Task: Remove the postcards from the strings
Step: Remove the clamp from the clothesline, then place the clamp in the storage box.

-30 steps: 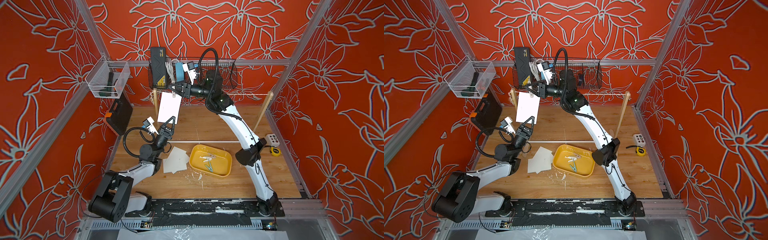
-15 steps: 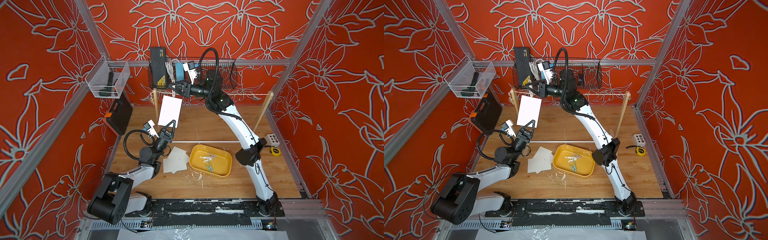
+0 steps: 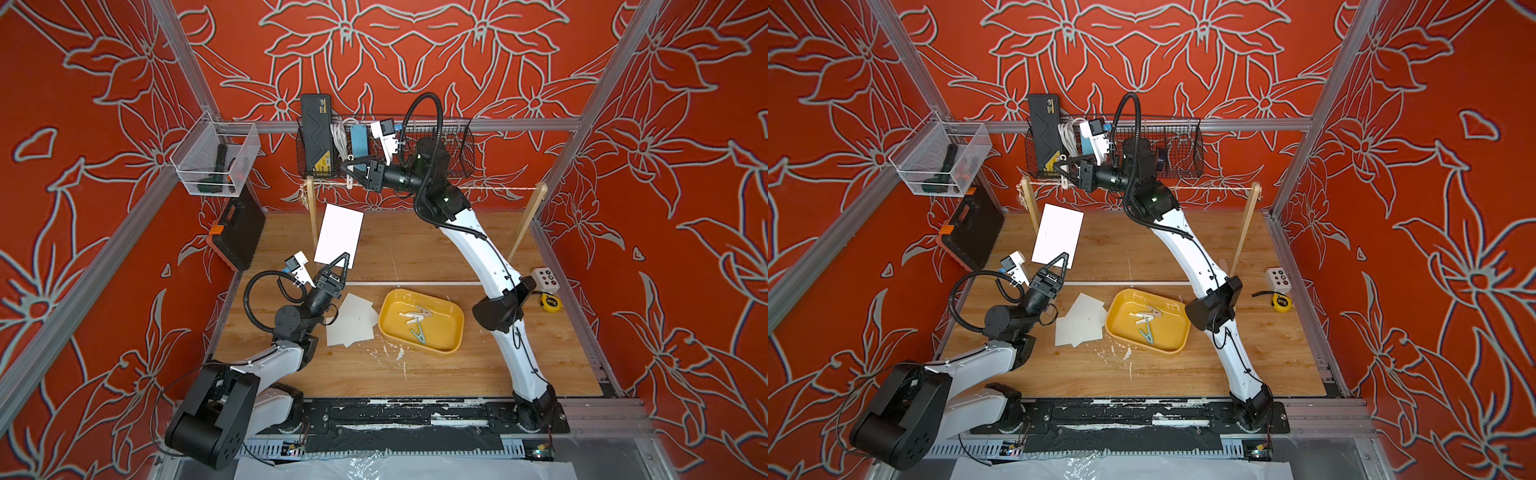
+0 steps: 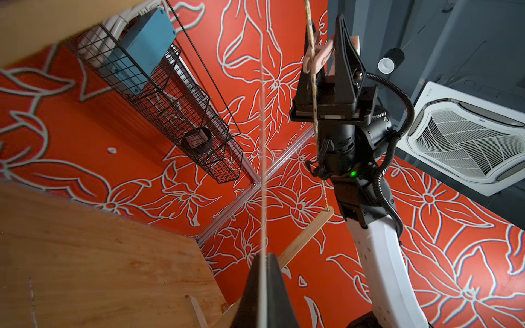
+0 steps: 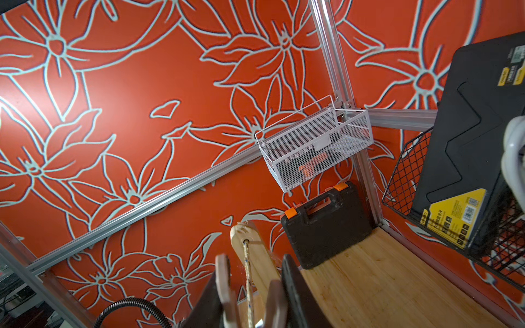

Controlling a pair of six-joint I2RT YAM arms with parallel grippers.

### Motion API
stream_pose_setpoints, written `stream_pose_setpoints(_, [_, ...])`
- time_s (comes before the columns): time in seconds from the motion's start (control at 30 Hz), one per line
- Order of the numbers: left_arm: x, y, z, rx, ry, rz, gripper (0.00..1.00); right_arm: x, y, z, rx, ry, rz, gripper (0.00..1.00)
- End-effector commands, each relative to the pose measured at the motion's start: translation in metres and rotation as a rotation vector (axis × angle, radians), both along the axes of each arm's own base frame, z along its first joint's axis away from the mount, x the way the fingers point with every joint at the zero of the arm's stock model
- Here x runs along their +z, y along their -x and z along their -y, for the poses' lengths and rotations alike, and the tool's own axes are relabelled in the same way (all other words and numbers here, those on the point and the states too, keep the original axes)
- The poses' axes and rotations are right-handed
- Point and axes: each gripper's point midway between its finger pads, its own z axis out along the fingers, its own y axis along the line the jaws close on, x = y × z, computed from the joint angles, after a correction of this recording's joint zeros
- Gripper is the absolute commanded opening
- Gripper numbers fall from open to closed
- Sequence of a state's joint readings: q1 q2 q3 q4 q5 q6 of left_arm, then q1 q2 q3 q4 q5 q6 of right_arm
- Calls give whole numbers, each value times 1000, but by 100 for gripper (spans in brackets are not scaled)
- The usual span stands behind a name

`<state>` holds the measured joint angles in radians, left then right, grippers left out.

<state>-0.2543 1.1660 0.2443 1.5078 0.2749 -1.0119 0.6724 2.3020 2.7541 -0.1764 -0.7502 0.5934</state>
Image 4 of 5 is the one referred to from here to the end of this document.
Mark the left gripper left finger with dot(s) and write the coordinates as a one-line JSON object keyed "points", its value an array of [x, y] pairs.
{"points": [[247, 312]]}

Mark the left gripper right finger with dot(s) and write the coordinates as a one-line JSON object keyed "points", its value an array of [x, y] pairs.
{"points": [[280, 311]]}

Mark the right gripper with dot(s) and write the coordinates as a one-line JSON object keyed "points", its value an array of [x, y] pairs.
{"points": [[344, 101]]}

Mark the pink clothespin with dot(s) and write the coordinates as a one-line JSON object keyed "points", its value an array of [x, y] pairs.
{"points": [[324, 52]]}

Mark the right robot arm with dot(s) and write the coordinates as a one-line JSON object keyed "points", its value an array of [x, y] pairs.
{"points": [[355, 159]]}

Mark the black ceiling spotlight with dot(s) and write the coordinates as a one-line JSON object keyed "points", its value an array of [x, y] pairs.
{"points": [[391, 60]]}

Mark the white ceiling air vent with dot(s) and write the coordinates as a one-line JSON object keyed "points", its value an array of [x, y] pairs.
{"points": [[478, 143]]}

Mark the black wire wall basket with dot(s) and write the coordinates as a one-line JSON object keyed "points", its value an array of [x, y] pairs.
{"points": [[172, 101]]}

